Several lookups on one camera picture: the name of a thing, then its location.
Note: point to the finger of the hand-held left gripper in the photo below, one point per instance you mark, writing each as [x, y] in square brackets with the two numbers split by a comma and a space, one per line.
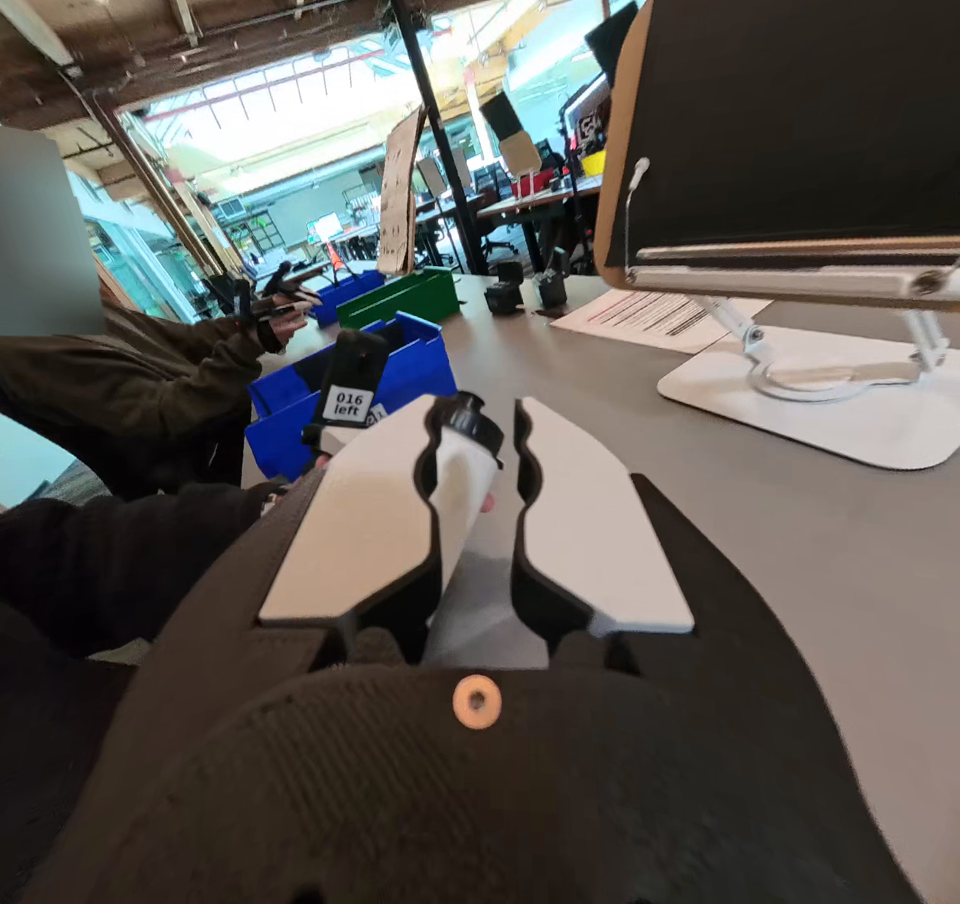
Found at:
[345, 440]

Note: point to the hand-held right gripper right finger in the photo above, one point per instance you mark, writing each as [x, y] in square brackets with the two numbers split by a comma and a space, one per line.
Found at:
[600, 536]

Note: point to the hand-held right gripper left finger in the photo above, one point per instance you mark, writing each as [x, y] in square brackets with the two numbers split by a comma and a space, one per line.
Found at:
[360, 521]

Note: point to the white water bottle black cap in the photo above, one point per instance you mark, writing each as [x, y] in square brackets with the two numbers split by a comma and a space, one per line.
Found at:
[465, 484]

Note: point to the person's left forearm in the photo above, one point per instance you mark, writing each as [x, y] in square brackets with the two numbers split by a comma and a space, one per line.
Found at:
[112, 566]

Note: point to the person's left hand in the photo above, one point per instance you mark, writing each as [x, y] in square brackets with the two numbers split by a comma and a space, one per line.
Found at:
[487, 503]

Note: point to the large blue plastic bin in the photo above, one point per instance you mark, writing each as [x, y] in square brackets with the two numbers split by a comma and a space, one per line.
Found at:
[405, 375]

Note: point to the small blue plastic bin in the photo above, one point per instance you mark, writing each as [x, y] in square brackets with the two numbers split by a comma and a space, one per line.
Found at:
[352, 293]

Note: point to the green plastic bin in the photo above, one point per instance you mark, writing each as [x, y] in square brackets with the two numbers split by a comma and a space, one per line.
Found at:
[405, 300]

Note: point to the orange cone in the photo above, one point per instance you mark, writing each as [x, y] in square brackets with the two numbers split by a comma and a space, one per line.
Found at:
[335, 257]

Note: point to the computer monitor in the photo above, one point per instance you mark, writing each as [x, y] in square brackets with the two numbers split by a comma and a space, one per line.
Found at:
[327, 227]

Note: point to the cardboard sheet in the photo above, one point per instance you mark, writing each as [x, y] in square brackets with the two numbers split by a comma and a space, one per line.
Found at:
[397, 199]

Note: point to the printed paper sheet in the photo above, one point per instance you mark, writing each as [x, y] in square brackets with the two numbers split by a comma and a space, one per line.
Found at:
[660, 319]

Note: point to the long background desk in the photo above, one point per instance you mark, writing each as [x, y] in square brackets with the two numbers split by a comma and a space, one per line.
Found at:
[540, 203]

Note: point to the white metal book stand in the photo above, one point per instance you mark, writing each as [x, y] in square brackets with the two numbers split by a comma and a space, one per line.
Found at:
[825, 431]

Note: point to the small red plastic bin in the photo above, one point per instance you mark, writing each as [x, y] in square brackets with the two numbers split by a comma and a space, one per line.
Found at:
[532, 184]

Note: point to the black pole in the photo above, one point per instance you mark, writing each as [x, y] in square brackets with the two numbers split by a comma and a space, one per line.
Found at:
[427, 109]

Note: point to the black panel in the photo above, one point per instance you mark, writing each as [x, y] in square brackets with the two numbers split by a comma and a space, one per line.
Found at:
[787, 94]
[611, 41]
[501, 113]

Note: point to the yellow plastic bin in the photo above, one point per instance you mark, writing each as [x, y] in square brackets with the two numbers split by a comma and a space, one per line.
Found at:
[594, 164]

